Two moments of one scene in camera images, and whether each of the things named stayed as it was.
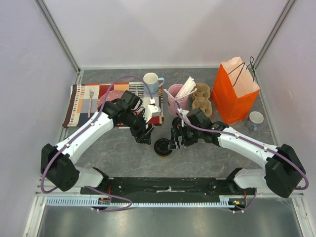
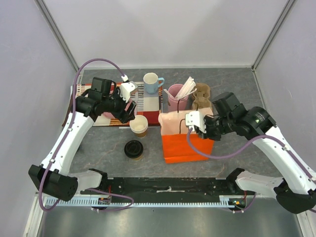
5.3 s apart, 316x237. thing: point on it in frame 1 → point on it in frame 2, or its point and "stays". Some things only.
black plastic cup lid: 161,147 → 134,149
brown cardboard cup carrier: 201,100 stays
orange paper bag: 234,91 → 174,134
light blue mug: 153,82 stays
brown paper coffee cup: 164,157 → 138,158
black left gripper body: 136,128 → 116,105
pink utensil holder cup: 183,102 stays
